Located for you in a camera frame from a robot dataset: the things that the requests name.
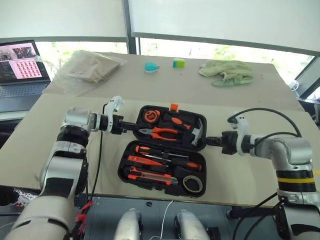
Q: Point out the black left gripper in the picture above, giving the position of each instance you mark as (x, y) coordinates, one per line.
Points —
(118, 125)

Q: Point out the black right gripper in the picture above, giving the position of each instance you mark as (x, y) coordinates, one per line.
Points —
(230, 142)

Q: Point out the large black orange screwdriver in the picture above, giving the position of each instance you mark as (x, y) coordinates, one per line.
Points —
(191, 165)

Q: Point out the orange black utility knife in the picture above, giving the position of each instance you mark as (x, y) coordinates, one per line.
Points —
(150, 177)

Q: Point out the black plastic tool case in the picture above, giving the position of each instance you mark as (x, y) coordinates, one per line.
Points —
(160, 190)

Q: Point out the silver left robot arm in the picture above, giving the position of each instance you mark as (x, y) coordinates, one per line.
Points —
(62, 170)

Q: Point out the orange black tape measure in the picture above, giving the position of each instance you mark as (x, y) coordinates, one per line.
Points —
(151, 116)

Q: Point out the slim orange black screwdriver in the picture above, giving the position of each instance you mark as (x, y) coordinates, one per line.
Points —
(141, 149)

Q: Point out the thin metal precision screwdriver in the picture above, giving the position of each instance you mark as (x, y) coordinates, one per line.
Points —
(155, 156)

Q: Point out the stubby orange black screwdriver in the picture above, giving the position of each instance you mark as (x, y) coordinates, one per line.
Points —
(176, 121)

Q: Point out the beige cardboard table cover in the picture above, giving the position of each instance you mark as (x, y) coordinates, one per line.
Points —
(105, 180)
(162, 83)

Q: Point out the pale green plastic hanger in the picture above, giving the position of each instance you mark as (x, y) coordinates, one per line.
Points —
(225, 83)

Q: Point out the teal round plastic object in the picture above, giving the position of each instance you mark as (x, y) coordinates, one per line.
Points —
(150, 68)

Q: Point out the brown paper stack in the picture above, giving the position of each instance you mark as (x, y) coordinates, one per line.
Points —
(97, 67)

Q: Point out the clear plastic bag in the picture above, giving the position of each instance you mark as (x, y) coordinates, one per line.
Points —
(75, 83)

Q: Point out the pale green towel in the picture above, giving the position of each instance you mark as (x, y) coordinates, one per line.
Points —
(225, 68)

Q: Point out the green and blue box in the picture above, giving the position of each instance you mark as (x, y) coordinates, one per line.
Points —
(178, 63)

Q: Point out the silver rounded robot leg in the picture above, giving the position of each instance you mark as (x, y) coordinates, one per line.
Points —
(191, 226)
(128, 225)

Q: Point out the small white device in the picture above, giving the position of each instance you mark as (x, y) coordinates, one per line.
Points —
(295, 85)

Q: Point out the yellow tape strip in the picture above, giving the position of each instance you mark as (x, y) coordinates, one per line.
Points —
(317, 172)

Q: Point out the open laptop computer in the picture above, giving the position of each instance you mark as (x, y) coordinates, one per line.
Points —
(22, 86)

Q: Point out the white roller blind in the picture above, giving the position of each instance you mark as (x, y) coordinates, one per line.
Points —
(225, 20)
(62, 17)

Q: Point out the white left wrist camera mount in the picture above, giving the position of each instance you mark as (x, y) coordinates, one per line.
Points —
(112, 103)

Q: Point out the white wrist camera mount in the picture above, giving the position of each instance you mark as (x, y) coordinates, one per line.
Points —
(243, 125)
(112, 103)

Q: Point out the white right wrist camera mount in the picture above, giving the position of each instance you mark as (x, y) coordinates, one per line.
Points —
(243, 125)

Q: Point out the grey window frame post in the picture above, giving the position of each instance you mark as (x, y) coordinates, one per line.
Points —
(132, 42)

